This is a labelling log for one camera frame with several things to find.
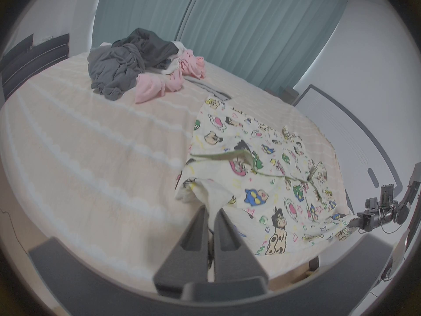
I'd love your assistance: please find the dark grey garment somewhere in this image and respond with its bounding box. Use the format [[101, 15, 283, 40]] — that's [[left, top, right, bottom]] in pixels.
[[87, 43, 147, 101]]

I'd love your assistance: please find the grey bedside table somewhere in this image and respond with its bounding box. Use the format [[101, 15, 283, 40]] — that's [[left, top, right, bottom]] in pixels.
[[265, 86, 298, 104]]

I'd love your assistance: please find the pile of clothes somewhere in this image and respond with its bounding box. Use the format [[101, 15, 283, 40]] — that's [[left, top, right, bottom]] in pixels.
[[99, 40, 231, 101]]

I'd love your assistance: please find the pink garment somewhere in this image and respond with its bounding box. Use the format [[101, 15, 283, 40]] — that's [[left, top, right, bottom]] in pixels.
[[135, 49, 207, 104]]

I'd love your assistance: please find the black garment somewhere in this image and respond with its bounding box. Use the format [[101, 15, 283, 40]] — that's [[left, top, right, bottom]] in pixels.
[[112, 28, 180, 68]]

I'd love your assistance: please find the white printed pyjama top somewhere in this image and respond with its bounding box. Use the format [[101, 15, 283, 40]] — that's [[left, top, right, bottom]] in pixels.
[[174, 97, 357, 256]]

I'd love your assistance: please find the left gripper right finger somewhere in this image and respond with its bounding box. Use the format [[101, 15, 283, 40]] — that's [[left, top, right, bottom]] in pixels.
[[212, 208, 268, 282]]

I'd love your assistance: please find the bed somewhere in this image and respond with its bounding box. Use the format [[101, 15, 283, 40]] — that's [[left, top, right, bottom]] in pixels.
[[0, 46, 404, 285]]

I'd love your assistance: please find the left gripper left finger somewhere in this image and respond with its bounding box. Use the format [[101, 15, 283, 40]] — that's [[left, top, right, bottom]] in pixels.
[[153, 206, 211, 299]]

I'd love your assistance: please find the blue-green curtain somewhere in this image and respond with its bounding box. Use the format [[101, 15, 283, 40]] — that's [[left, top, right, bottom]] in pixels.
[[178, 0, 349, 95], [93, 0, 206, 50]]

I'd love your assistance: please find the black low cabinet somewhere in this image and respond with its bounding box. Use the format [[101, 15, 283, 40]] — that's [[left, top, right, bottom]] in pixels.
[[2, 33, 70, 101]]

